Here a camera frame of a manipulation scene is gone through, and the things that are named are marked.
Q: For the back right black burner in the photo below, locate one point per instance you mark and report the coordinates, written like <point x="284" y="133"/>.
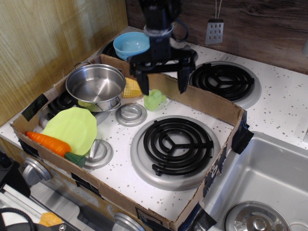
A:
<point x="226" y="80"/>

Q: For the light blue bowl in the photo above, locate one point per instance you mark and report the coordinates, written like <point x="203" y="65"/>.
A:
<point x="131" y="44"/>

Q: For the black burner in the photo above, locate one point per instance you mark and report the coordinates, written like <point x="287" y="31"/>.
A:
<point x="109" y="50"/>
<point x="61" y="103"/>
<point x="226" y="80"/>
<point x="178" y="147"/>

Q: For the grey front stove knob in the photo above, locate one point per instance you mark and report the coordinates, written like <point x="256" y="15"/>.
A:
<point x="99" y="155"/>

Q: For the stainless steel pot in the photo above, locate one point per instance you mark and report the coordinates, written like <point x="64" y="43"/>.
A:
<point x="96" y="87"/>

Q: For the brown cardboard fence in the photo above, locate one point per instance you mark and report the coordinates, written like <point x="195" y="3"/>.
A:
<point x="128" y="184"/>

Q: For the metal pot lid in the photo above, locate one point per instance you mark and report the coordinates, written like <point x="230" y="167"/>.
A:
<point x="254" y="216"/>

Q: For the grey centre stove knob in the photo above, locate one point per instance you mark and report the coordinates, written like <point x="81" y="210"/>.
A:
<point x="131" y="114"/>

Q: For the back left black burner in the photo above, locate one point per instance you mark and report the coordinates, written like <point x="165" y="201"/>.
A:
<point x="109" y="50"/>

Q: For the light green plastic plate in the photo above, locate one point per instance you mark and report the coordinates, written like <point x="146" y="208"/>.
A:
<point x="75" y="126"/>

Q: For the front left black burner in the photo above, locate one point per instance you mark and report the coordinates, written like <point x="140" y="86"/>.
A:
<point x="61" y="103"/>

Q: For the front right black burner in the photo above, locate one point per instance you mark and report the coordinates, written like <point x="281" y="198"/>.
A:
<point x="178" y="147"/>

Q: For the green toy broccoli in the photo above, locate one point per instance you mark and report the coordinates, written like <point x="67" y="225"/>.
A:
<point x="154" y="99"/>

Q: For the stainless steel sink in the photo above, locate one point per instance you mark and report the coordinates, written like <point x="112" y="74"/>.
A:
<point x="269" y="171"/>

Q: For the orange sponge piece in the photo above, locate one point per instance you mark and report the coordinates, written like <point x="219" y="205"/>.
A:
<point x="49" y="219"/>

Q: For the grey oven knob left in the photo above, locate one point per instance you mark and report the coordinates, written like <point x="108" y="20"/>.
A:
<point x="35" y="172"/>

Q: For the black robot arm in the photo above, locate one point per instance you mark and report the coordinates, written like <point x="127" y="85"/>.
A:
<point x="160" y="14"/>

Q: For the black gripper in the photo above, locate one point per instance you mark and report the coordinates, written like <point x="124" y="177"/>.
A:
<point x="162" y="57"/>

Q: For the grey oven knob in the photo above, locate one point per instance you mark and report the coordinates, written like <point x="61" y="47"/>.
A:
<point x="124" y="223"/>
<point x="35" y="172"/>

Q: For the yellow toy corn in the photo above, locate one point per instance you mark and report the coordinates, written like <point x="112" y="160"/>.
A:
<point x="131" y="89"/>

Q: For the hanging metal spatula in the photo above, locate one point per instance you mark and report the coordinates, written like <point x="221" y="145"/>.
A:
<point x="215" y="26"/>

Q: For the grey oven knob bottom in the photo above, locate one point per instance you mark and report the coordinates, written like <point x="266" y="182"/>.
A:
<point x="124" y="223"/>

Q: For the orange toy carrot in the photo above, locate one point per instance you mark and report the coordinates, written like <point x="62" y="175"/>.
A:
<point x="57" y="146"/>

